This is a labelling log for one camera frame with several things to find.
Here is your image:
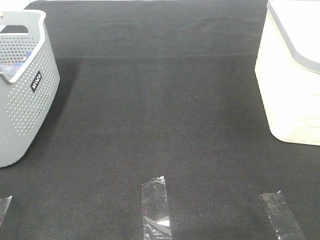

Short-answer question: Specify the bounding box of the clear tape strip right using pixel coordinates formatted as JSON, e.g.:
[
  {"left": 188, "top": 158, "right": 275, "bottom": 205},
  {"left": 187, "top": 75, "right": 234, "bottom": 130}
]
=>
[{"left": 259, "top": 190, "right": 306, "bottom": 240}]

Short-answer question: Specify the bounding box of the white lidded storage bin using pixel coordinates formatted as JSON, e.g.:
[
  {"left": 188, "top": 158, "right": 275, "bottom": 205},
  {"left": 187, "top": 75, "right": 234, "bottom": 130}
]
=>
[{"left": 254, "top": 0, "right": 320, "bottom": 145}]

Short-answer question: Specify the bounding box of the grey perforated laundry basket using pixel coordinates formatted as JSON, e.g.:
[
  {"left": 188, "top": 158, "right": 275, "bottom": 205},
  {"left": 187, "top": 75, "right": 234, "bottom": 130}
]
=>
[{"left": 0, "top": 9, "right": 60, "bottom": 168}]

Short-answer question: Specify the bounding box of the clear tape strip centre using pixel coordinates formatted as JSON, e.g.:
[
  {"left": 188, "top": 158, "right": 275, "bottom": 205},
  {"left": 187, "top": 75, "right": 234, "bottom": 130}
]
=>
[{"left": 142, "top": 176, "right": 173, "bottom": 240}]

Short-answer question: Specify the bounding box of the clear tape strip left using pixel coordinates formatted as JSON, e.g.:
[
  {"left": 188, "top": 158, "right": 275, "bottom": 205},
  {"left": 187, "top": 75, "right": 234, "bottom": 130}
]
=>
[{"left": 0, "top": 196, "right": 12, "bottom": 226}]

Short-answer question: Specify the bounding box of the clear tape strip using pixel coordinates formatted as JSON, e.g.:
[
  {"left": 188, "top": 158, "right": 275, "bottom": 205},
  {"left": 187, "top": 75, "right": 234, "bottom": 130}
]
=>
[
  {"left": 0, "top": 196, "right": 12, "bottom": 226},
  {"left": 142, "top": 176, "right": 173, "bottom": 240},
  {"left": 259, "top": 190, "right": 306, "bottom": 240}
]

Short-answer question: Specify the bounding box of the blue towel in basket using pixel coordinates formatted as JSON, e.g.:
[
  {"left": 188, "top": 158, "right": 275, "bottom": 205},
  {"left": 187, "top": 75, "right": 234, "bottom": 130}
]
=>
[{"left": 0, "top": 51, "right": 32, "bottom": 81}]

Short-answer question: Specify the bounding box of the black fabric table mat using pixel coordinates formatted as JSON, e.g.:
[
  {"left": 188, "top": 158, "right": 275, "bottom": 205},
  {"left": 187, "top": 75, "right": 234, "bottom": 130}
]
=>
[{"left": 0, "top": 0, "right": 320, "bottom": 240}]

